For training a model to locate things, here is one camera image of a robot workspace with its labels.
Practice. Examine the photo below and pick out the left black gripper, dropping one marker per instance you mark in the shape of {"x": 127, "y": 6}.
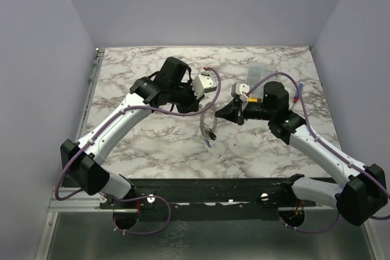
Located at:
{"x": 193, "y": 105}

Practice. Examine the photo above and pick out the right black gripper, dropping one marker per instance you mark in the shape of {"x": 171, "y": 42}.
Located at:
{"x": 241, "y": 114}

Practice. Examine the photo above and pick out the perforated metal ring disc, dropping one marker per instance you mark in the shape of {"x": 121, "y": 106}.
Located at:
{"x": 208, "y": 121}

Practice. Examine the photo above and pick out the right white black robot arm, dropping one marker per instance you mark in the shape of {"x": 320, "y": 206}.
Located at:
{"x": 358, "y": 190}

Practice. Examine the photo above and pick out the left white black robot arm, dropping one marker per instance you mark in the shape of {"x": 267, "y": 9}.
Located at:
{"x": 82, "y": 161}

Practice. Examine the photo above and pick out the clear plastic screw box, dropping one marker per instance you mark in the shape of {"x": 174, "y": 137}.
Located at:
{"x": 256, "y": 71}

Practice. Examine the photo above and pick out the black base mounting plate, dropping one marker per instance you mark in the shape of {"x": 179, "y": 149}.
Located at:
{"x": 207, "y": 199}

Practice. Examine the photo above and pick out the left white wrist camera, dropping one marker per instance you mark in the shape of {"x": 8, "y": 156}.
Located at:
{"x": 202, "y": 84}

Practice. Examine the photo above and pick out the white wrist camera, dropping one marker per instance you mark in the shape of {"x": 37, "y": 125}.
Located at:
{"x": 240, "y": 91}
{"x": 202, "y": 84}

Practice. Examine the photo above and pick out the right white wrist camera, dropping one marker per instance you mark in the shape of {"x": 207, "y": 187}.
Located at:
{"x": 240, "y": 91}

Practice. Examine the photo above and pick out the aluminium rail frame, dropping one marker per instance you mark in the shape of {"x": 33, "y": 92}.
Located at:
{"x": 168, "y": 147}

